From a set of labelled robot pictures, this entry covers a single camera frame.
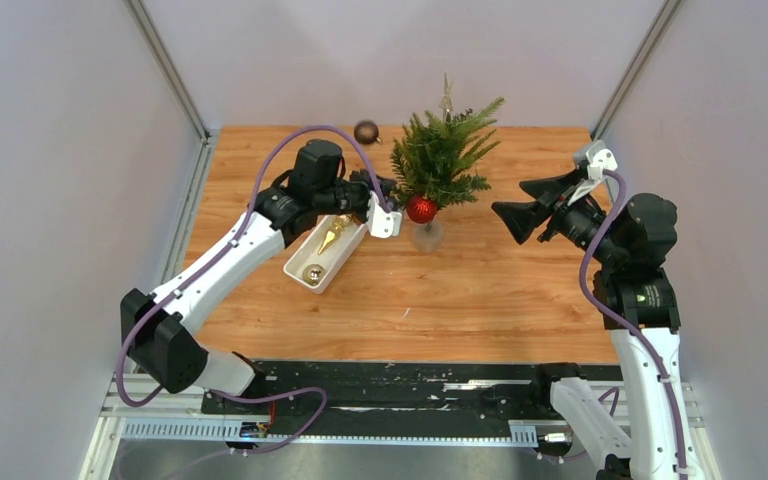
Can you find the silver star ornament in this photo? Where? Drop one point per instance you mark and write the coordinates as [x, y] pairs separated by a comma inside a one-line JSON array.
[[446, 102]]

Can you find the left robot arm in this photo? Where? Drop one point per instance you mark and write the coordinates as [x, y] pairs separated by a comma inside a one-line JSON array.
[[158, 328]]

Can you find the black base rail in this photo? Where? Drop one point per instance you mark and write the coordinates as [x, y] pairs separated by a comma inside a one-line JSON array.
[[405, 400]]

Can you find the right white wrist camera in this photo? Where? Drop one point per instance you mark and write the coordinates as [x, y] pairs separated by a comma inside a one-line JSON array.
[[592, 161]]

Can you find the right aluminium frame post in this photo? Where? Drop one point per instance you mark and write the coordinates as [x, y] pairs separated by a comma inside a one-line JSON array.
[[648, 45]]

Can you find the dark brown ball ornament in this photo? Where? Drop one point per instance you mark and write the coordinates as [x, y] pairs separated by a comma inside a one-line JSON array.
[[367, 132]]

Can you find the red glitter ball ornament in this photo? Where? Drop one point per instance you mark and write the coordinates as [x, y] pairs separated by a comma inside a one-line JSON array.
[[421, 210]]

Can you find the gold finial ornament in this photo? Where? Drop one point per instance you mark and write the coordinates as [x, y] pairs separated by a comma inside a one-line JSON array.
[[334, 231]]

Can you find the gold ball ornament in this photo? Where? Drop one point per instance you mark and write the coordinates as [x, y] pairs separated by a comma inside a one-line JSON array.
[[313, 274]]

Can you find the small green christmas tree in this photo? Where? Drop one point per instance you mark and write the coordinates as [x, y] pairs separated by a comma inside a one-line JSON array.
[[438, 160]]

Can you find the left aluminium frame post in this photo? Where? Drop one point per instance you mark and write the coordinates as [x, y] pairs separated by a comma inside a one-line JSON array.
[[153, 38]]

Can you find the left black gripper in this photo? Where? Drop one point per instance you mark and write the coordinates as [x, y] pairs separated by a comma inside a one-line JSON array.
[[364, 176]]

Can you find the aluminium frame post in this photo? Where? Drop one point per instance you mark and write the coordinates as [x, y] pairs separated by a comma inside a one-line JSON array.
[[153, 38], [648, 45]]

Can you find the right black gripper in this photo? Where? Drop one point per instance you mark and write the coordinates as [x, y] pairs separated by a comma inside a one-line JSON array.
[[521, 217]]

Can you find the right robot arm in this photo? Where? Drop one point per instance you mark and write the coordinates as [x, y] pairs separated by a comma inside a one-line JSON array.
[[622, 274]]

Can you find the white ornament tray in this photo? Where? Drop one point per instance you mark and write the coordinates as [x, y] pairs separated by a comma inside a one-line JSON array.
[[332, 259]]

